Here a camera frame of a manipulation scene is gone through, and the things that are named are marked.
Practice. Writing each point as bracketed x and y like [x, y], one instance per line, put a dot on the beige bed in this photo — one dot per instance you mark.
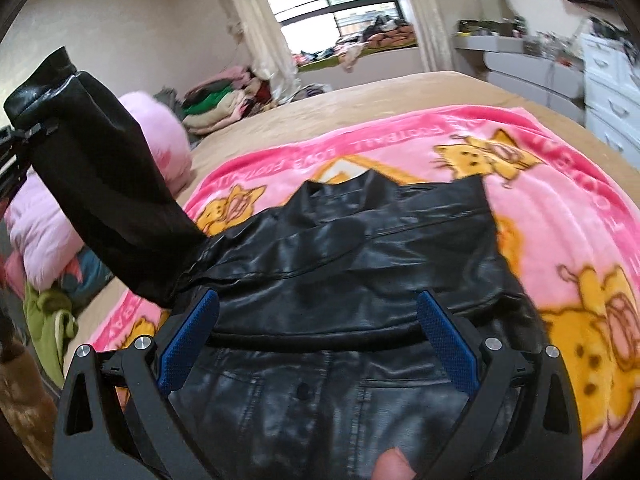
[400, 92]

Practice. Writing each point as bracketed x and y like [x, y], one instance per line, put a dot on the brown fuzzy cloth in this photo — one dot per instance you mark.
[22, 405]

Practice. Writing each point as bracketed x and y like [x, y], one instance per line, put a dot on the black leather jacket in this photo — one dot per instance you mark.
[350, 260]

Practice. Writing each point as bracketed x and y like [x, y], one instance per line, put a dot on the cream curtain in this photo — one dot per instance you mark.
[422, 15]
[260, 25]

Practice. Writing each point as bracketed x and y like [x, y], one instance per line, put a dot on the pink fluffy quilt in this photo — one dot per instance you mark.
[45, 230]

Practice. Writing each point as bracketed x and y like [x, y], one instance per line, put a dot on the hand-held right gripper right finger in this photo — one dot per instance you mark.
[447, 340]

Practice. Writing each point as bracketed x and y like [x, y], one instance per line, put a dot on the arched vanity mirror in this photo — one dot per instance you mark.
[495, 5]

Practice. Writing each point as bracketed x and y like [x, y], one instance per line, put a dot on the blue printed cloth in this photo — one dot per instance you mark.
[87, 275]

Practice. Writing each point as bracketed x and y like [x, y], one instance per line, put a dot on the heap of clothes on windowsill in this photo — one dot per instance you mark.
[380, 32]

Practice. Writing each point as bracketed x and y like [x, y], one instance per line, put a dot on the white dresser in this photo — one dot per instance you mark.
[612, 90]

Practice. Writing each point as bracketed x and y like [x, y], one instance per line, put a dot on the pink cartoon printed blanket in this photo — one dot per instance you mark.
[550, 210]

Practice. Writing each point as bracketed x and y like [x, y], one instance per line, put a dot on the pile of folded clothes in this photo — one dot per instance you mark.
[220, 100]

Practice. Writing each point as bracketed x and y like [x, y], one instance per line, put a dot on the grey vanity desk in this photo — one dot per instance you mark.
[530, 67]

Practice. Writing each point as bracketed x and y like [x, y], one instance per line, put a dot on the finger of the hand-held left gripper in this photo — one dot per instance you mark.
[35, 131]

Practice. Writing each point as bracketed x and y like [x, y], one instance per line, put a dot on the person's right hand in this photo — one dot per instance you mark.
[395, 466]

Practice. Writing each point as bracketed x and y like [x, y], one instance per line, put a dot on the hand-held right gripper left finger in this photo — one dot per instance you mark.
[187, 340]

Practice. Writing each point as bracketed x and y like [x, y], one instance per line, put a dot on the green cloth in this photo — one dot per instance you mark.
[47, 330]

